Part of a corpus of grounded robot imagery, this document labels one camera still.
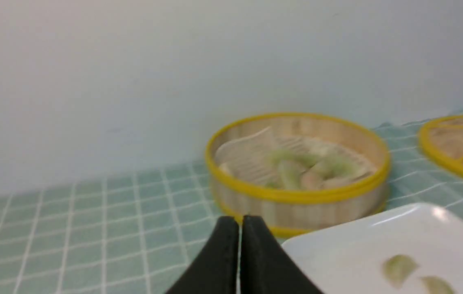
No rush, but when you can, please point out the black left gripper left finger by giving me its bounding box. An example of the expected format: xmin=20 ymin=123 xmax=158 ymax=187
xmin=166 ymin=216 xmax=239 ymax=294

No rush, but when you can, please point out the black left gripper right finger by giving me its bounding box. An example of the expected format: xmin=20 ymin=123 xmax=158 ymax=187
xmin=239 ymin=215 xmax=322 ymax=294

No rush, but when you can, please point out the white square plate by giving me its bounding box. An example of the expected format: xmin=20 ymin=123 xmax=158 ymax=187
xmin=282 ymin=203 xmax=463 ymax=294

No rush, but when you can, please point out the green checkered tablecloth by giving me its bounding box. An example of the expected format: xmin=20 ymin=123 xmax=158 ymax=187
xmin=0 ymin=121 xmax=463 ymax=294

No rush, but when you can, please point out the pink dumpling centre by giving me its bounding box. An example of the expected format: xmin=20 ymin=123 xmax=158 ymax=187
xmin=300 ymin=167 xmax=331 ymax=190

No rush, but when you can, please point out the bamboo steamer basket yellow rim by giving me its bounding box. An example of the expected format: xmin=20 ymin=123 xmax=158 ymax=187
xmin=205 ymin=112 xmax=390 ymax=238

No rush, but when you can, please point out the small green dumpling left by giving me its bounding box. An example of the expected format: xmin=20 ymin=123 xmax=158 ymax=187
xmin=277 ymin=160 xmax=306 ymax=190

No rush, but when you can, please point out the pale dumpling front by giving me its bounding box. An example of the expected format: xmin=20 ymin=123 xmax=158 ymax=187
xmin=321 ymin=173 xmax=370 ymax=190

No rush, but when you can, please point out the white steamer liner paper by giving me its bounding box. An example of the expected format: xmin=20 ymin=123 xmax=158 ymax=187
xmin=214 ymin=126 xmax=280 ymax=186

